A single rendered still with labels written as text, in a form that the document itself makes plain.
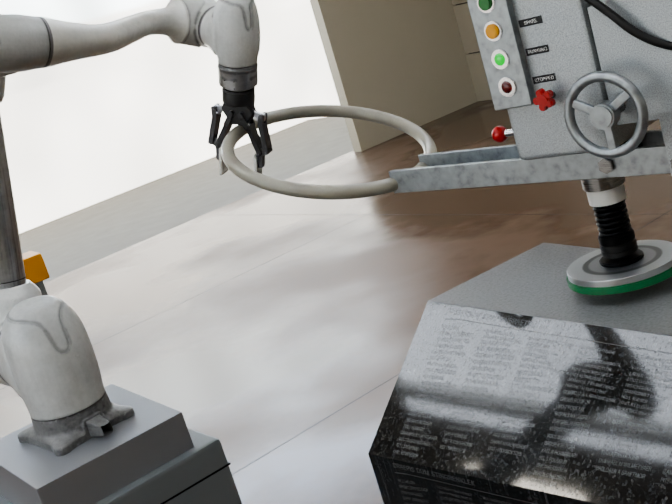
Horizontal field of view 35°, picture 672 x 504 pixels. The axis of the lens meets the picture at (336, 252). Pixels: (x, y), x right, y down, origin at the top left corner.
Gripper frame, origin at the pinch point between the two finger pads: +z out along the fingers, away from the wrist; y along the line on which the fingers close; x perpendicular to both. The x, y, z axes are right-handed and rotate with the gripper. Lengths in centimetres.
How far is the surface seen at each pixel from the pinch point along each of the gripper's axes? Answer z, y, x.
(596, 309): 0, 91, -29
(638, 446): 6, 104, -58
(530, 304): 6, 77, -22
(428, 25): 198, -209, 767
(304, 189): -9.9, 27.9, -23.6
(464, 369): 19, 67, -31
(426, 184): -12, 51, -14
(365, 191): -9.4, 39.3, -18.0
